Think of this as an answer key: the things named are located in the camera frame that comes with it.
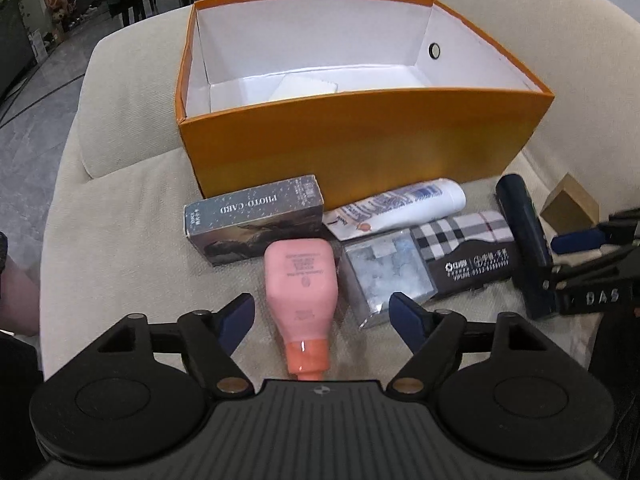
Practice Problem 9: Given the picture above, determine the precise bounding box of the pink bottle with orange cap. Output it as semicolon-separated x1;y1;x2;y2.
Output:
264;239;340;381

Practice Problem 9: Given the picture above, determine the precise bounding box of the orange cardboard box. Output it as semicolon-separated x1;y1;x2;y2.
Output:
175;0;555;200

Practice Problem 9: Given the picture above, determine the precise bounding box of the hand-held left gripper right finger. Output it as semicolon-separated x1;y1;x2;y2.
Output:
385;291;548;397

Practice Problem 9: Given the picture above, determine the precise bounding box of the plaid and black case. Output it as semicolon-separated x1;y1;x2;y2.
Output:
410;210;523;303

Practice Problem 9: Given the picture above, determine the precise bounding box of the beige sofa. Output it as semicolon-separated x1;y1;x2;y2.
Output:
40;0;640;411

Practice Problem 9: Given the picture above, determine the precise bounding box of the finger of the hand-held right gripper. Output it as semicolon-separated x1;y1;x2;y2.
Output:
542;244;640;318
550;208;640;257

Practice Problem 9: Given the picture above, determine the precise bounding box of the illustrated card box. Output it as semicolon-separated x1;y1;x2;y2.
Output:
184;175;326;267

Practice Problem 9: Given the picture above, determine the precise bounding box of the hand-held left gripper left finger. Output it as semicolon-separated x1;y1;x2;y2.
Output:
95;292;257;401

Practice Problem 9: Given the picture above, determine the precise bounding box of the white printed tube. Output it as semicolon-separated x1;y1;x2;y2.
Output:
322;178;467;241

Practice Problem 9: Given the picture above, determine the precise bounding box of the clear plastic cube box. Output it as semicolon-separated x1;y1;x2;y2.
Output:
340;230;437;330

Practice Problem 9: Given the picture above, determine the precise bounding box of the brown wooden block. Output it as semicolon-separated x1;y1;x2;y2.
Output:
540;172;600;237

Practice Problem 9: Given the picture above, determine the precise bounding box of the person's leg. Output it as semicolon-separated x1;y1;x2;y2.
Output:
0;232;43;337

